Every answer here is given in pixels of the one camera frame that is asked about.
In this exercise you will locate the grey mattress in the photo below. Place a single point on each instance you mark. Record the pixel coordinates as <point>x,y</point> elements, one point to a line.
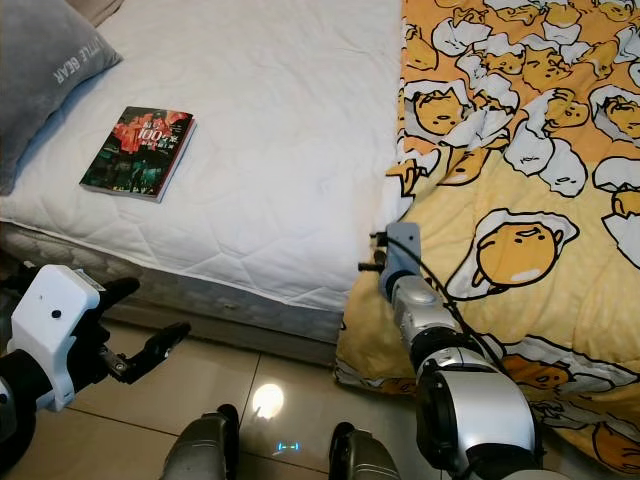
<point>240,320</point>

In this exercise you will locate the grey left robot leg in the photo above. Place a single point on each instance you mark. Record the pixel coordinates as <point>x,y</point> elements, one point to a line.
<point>205,445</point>

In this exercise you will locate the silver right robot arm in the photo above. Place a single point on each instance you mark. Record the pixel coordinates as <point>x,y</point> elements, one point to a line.
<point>480,420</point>

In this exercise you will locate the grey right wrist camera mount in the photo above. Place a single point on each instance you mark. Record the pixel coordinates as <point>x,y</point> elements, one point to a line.
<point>403,250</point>

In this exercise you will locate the dark colourful cover book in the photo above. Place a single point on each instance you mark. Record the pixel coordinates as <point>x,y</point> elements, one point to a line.
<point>140,150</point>

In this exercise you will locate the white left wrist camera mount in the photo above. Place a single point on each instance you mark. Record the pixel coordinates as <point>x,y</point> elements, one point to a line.
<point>60,320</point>

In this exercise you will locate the grey right robot leg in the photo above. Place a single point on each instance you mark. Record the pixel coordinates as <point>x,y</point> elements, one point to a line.
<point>360,455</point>

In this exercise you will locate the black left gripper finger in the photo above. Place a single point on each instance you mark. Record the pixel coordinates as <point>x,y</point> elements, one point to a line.
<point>120,291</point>
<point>165,345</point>

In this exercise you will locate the yellow cartoon print blanket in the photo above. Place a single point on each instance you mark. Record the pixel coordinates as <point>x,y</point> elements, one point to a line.
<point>530,150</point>

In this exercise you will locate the grey pillow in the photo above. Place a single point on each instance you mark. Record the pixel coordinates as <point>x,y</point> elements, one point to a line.
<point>40,90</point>

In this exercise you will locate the grey robot leg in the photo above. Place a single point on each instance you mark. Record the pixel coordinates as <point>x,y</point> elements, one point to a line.
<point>205,445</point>
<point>360,455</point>

